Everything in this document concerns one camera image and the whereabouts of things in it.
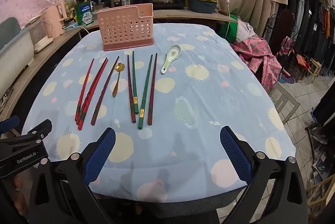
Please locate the dark red chopstick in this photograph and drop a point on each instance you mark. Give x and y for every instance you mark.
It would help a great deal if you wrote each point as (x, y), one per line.
(153, 88)

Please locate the wooden frame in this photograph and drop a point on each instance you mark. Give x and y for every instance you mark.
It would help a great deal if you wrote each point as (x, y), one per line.
(320, 192)

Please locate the light wooden counter board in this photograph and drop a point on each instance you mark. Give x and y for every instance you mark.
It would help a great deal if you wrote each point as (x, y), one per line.
(183, 15)

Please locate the white glass kettle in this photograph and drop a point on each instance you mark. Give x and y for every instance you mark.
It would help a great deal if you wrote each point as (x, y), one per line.
(39, 33)

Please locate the gold flower spoon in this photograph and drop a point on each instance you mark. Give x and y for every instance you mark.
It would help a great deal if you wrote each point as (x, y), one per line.
(119, 67)

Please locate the maroon chopstick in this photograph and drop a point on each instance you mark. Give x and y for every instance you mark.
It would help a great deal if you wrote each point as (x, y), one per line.
(104, 90)

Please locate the chopsticks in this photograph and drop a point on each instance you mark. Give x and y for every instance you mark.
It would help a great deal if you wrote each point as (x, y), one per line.
(131, 88)

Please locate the blue bowl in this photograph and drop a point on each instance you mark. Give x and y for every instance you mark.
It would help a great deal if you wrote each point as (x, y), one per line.
(201, 6)

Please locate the white ceramic floral spoon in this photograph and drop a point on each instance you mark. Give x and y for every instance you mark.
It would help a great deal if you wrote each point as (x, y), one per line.
(174, 51)

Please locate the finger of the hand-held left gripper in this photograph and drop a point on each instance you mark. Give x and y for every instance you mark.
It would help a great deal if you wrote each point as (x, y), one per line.
(39, 129)
(7, 123)

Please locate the pink pineapple print cloth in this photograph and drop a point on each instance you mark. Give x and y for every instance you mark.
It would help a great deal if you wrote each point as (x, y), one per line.
(253, 59)

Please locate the pink perforated utensil holder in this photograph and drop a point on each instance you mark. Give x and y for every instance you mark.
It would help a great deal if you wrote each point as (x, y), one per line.
(125, 27)

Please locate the blue printed tablecloth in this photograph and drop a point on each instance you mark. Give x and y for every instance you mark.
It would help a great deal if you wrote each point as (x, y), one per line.
(188, 88)

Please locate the grey wood side shelf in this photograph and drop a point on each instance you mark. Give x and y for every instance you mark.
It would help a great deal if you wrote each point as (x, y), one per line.
(23, 80)

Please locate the person's left hand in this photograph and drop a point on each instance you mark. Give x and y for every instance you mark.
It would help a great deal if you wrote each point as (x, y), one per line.
(20, 187)

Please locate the small wooden stool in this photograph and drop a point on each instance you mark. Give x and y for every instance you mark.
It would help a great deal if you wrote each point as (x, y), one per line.
(315, 67)

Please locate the pink electric kettle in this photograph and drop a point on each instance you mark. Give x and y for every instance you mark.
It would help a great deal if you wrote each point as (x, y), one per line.
(56, 16)

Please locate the grey plastic stool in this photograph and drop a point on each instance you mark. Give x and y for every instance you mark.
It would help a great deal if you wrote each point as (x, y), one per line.
(285, 103)

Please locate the small glass-lid pot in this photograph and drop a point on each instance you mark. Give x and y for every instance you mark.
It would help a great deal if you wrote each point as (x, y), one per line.
(99, 5)

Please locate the white dish box blue lid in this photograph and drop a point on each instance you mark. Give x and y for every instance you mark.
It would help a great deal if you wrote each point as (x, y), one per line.
(13, 56)

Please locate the black induction cooktop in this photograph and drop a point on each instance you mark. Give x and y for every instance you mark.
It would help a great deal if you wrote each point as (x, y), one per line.
(167, 5)

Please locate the black metal chair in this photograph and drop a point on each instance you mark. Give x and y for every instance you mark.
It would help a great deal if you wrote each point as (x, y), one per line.
(284, 22)

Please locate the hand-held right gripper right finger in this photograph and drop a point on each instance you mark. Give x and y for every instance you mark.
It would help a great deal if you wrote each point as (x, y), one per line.
(235, 156)

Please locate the green chopstick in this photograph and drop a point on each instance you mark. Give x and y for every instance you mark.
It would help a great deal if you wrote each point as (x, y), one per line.
(145, 91)
(134, 82)

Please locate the row of hanging clothes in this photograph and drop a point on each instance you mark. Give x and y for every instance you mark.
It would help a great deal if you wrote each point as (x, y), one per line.
(314, 4)

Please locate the green tin can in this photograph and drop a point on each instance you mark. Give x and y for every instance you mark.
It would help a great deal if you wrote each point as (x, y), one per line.
(85, 13)

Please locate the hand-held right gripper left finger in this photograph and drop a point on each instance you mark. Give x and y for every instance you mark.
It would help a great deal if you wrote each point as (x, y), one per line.
(100, 156)

